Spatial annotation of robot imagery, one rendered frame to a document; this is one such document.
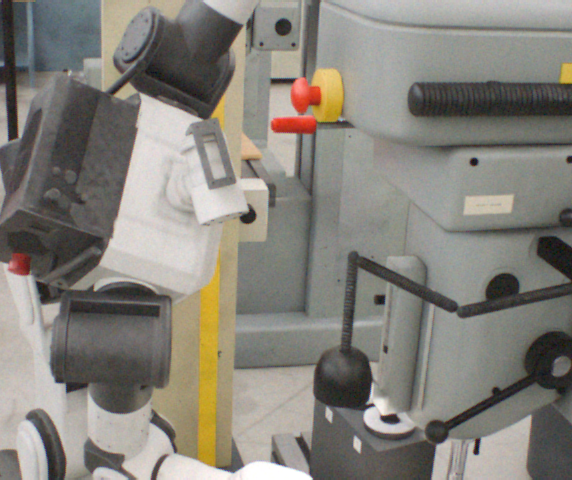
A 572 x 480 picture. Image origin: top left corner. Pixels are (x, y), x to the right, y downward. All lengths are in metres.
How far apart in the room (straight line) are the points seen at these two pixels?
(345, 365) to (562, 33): 0.45
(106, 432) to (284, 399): 2.56
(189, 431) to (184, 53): 2.11
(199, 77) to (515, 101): 0.55
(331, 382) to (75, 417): 0.67
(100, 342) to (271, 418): 2.58
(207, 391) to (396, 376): 2.03
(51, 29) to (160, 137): 8.84
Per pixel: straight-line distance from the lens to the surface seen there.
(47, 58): 10.15
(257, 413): 3.76
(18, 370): 4.10
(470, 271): 1.11
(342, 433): 1.63
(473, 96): 0.94
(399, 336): 1.19
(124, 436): 1.34
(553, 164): 1.07
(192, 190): 1.18
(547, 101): 0.99
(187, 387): 3.19
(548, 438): 3.43
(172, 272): 1.24
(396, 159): 1.15
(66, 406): 1.65
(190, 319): 3.07
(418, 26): 0.95
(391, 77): 0.96
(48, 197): 1.18
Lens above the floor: 1.99
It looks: 22 degrees down
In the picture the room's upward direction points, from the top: 3 degrees clockwise
